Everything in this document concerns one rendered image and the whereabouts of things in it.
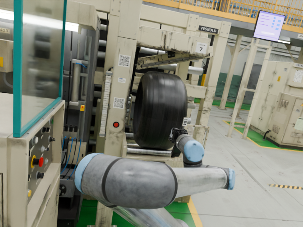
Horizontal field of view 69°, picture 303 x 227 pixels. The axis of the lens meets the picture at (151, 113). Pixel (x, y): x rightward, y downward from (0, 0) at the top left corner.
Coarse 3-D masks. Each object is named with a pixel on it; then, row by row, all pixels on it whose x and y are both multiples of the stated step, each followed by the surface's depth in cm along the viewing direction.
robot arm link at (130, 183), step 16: (128, 160) 54; (112, 176) 51; (128, 176) 50; (144, 176) 51; (160, 176) 52; (176, 176) 56; (192, 176) 66; (208, 176) 76; (224, 176) 88; (112, 192) 50; (128, 192) 49; (144, 192) 50; (160, 192) 51; (176, 192) 54; (192, 192) 67; (144, 208) 52
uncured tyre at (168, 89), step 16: (144, 80) 151; (160, 80) 145; (176, 80) 150; (144, 96) 143; (160, 96) 139; (176, 96) 142; (144, 112) 140; (160, 112) 138; (176, 112) 140; (144, 128) 142; (160, 128) 141; (144, 144) 151; (160, 144) 151
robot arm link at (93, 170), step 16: (96, 160) 57; (112, 160) 55; (80, 176) 57; (96, 176) 54; (96, 192) 54; (112, 208) 62; (128, 208) 63; (160, 208) 75; (144, 224) 70; (160, 224) 74; (176, 224) 84
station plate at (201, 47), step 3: (198, 42) 176; (198, 45) 177; (201, 45) 177; (204, 45) 177; (198, 48) 177; (201, 48) 178; (204, 48) 178; (195, 51) 177; (198, 51) 178; (201, 51) 178; (204, 51) 179
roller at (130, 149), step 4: (128, 148) 155; (132, 148) 156; (136, 148) 157; (140, 148) 157; (144, 148) 158; (148, 148) 159; (128, 152) 156; (132, 152) 156; (136, 152) 156; (140, 152) 157; (144, 152) 157; (148, 152) 158; (152, 152) 158; (156, 152) 159; (160, 152) 159; (164, 152) 160; (168, 152) 161
